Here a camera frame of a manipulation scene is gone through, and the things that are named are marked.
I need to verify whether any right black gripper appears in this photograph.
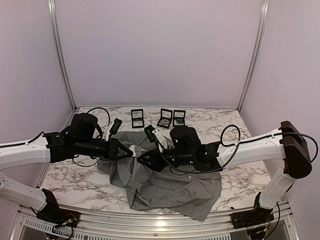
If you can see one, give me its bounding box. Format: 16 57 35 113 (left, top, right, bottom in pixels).
136 146 195 173

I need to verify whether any dark patterned round brooch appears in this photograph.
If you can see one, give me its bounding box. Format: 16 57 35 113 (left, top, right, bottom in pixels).
129 145 141 158

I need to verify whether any grey button shirt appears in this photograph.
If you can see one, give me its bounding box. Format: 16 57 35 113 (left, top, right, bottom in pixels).
96 129 223 222

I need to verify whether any pink round brooch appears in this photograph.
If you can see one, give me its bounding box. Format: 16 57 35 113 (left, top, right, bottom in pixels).
160 119 170 126

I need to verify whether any blue round brooch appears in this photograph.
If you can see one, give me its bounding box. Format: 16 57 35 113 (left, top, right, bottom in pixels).
175 119 184 125

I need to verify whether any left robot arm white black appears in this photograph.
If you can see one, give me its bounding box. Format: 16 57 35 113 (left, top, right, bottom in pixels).
0 112 133 223

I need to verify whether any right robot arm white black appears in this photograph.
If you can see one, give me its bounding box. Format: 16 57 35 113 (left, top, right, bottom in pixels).
137 121 315 224

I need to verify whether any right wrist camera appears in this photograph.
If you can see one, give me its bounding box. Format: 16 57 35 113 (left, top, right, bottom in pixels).
144 125 169 153

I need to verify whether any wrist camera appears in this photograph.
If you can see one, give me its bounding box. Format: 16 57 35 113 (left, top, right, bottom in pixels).
102 118 123 142
144 125 169 153

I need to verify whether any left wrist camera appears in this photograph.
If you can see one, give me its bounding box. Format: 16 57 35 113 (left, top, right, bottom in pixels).
102 118 123 142

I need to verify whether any left black display frame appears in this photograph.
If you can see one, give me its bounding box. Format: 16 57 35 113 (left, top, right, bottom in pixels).
130 108 145 129

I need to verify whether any black display frame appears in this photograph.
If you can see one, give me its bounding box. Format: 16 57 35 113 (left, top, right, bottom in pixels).
130 108 145 129
172 109 186 127
157 108 173 129

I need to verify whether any middle black display frame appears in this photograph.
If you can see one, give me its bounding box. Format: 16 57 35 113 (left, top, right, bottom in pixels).
157 108 173 129

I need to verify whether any right black display frame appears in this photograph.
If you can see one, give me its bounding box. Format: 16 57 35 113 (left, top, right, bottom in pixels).
172 109 186 127

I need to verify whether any front aluminium rail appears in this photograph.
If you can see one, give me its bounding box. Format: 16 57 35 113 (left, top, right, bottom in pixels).
14 197 298 240

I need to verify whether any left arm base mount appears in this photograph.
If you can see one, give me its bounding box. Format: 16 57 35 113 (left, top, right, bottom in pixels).
36 188 80 228

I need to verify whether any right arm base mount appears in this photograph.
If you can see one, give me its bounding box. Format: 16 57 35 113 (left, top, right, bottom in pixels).
230 192 275 229

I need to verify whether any left aluminium frame post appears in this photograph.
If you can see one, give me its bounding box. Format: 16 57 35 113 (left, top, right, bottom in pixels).
47 0 77 112

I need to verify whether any aluminium frame post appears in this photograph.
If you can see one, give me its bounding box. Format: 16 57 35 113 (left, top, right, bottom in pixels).
47 0 77 112
237 0 270 113

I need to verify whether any right aluminium frame post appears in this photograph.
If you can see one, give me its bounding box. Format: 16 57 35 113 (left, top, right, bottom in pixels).
237 0 270 113

